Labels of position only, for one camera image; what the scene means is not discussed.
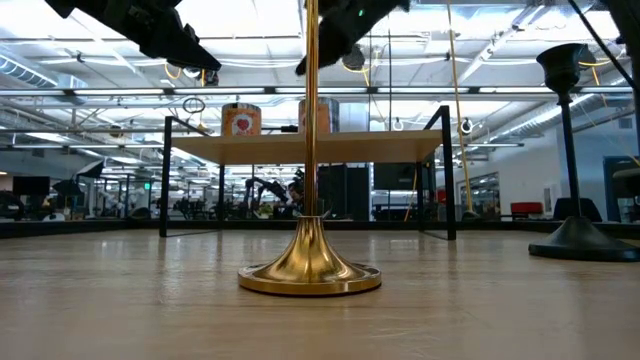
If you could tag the gold candlestick holder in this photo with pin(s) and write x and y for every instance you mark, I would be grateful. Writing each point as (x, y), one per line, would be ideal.
(309, 260)

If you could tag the black candlestick holder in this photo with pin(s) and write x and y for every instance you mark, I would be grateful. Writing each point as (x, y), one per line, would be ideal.
(575, 240)

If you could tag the red seat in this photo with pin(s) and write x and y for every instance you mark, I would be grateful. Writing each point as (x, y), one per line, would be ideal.
(526, 208)

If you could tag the background black robot arm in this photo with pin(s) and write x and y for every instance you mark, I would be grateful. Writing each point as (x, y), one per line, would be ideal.
(265, 190)

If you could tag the black cabinet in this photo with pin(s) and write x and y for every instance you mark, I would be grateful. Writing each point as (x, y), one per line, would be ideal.
(345, 192)

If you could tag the black wall monitor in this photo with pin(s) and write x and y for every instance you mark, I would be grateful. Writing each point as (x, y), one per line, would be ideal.
(395, 176)

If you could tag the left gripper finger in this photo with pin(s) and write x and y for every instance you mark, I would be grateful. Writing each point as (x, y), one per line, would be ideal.
(170, 42)

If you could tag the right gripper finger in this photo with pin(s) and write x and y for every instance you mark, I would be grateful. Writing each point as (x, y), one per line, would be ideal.
(335, 35)

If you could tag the orange candle jar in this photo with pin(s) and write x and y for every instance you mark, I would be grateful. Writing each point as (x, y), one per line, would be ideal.
(241, 122)
(327, 117)

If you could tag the black aluminium table frame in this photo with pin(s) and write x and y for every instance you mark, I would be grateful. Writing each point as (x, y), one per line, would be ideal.
(75, 227)

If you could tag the black office chair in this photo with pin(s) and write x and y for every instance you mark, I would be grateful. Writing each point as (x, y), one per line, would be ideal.
(577, 210)

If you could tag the small black monitor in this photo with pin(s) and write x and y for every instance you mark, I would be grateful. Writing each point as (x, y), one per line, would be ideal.
(31, 185)

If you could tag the person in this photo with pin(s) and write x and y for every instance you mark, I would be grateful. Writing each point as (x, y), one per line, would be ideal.
(296, 195)

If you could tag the wooden shelf with black legs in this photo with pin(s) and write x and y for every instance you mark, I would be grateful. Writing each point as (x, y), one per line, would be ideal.
(300, 147)

